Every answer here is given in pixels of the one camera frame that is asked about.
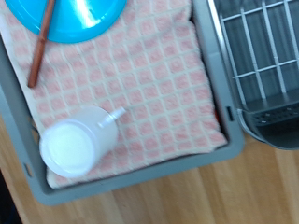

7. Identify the metal wire dish rack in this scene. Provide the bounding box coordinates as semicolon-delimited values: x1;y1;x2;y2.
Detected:
214;0;299;107

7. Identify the white mug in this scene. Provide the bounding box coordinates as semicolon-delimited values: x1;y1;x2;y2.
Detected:
38;105;127;179

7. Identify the grey drain tray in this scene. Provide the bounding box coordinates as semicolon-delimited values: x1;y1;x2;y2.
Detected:
206;0;299;114

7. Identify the blue plastic plate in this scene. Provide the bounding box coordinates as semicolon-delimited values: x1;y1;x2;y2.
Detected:
4;0;129;44

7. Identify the brown wooden spoon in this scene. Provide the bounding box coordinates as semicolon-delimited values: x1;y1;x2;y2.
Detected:
27;0;57;89

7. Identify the pink checked towel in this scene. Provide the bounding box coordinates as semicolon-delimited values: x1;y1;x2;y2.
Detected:
0;0;229;190

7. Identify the grey plastic crate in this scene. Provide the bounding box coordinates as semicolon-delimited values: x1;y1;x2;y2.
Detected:
0;0;248;207

